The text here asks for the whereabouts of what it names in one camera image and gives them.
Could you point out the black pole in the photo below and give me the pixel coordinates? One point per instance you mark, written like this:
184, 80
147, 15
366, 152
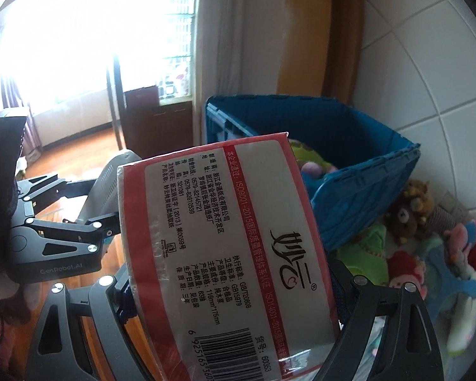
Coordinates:
115, 87

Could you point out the purple curtain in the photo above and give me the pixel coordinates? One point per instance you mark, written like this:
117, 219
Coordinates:
8, 87

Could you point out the bright window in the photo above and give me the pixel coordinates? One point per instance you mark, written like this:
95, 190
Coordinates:
83, 27

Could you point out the white curtain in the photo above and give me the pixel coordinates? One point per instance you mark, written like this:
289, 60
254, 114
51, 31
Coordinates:
206, 47

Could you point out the pink pig plush green outfit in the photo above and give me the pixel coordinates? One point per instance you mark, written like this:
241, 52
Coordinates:
305, 154

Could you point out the green frog hat plush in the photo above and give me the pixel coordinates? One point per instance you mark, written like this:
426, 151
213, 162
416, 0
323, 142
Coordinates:
361, 258

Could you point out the wooden wall pillar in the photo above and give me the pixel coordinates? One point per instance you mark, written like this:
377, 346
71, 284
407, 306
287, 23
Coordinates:
321, 27

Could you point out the dark wooden chair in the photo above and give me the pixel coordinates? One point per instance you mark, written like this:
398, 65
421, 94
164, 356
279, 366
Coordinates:
141, 119

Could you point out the light blue boomerang toy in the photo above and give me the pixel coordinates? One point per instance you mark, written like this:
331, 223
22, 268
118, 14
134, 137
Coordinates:
456, 283

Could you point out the red white tissue pack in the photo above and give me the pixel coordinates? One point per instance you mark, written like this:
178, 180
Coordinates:
230, 246

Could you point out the blue plastic crate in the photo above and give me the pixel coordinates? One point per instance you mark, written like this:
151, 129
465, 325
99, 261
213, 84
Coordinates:
353, 206

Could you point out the small brown bear plush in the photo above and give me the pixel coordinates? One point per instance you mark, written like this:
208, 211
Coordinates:
404, 220

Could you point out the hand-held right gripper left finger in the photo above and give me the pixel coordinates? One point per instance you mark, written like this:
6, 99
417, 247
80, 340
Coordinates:
115, 301

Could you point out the black mesh panel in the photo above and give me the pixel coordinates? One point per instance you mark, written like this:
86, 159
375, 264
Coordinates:
4, 154

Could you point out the brown plush with striped shirt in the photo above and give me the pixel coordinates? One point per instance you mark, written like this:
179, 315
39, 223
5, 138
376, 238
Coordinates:
416, 196

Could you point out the pink pig plush blue outfit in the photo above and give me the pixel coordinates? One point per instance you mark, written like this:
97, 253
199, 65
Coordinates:
460, 236

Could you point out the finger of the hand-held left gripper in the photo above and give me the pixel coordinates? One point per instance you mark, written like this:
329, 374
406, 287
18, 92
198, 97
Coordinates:
99, 226
55, 188

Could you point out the white rabbit plush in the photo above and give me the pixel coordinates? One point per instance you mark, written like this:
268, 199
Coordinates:
468, 313

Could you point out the pink pig plush red hat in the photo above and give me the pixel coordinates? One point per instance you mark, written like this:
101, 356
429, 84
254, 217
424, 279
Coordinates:
404, 268

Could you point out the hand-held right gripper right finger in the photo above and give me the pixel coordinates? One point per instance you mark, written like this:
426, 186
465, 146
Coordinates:
349, 297

